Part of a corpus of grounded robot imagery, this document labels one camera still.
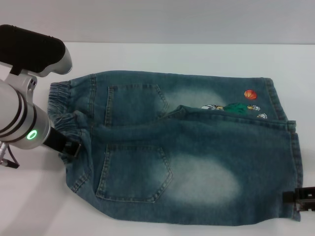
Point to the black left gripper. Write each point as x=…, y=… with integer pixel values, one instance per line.
x=56, y=141

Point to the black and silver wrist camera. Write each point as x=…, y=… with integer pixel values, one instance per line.
x=32, y=49

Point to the blue denim shorts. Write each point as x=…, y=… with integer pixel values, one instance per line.
x=184, y=137

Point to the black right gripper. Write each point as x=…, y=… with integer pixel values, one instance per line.
x=306, y=197

